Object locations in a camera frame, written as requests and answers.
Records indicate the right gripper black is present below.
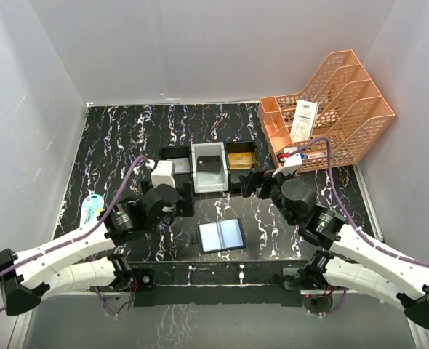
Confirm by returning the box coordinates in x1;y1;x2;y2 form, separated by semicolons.
240;165;297;226

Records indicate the black card holder wallet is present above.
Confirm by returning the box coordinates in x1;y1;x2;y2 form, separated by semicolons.
191;218;246;254

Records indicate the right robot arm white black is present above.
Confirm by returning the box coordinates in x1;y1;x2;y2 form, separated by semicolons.
239;167;429;330

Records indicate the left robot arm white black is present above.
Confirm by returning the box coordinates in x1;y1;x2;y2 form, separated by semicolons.
0;182;194;316

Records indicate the silver credit card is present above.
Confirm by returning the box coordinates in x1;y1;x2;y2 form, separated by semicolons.
172;158;191;174

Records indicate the black credit card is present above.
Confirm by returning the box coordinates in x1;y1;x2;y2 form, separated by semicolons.
196;155;222;173

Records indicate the black right bin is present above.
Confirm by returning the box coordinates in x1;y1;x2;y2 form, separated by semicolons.
225;141;259;194

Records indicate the black bin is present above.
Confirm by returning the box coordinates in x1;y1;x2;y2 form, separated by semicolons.
161;145;193;193
225;141;259;194

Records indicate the white middle bin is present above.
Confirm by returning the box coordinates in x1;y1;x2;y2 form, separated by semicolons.
191;142;228;194

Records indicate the black left bin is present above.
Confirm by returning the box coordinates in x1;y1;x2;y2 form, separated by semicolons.
161;145;193;193

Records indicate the blue white packaged item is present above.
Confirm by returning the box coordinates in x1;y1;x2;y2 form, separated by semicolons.
79;193;104;227

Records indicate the small label box in organizer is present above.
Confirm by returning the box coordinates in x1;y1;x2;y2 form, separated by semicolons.
302;151;326;159

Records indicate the white paper receipt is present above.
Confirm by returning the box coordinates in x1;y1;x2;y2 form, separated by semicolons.
289;100;318;143

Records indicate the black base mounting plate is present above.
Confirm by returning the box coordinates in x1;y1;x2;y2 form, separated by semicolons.
127;260;350;309

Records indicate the orange plastic desk organizer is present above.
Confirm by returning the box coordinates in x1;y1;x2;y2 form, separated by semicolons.
258;49;395;172

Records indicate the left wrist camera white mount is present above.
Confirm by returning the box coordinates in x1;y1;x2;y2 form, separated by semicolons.
145;159;176;189

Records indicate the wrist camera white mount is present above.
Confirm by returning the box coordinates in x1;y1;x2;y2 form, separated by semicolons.
145;159;176;189
272;147;302;178

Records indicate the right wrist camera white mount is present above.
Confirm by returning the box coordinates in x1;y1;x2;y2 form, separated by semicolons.
272;147;302;178

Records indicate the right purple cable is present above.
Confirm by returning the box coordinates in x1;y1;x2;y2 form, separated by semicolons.
294;136;429;316

